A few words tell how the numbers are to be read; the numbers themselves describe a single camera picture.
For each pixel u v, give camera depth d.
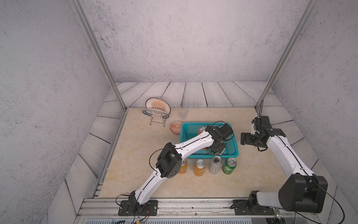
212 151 0.85
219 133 0.64
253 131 0.74
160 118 1.09
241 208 0.73
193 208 0.74
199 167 0.77
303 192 0.40
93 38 0.81
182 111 1.12
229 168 0.79
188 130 1.01
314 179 0.41
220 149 0.78
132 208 0.63
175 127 1.07
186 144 0.57
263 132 0.59
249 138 0.75
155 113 0.98
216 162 0.76
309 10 0.71
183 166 0.79
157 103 1.04
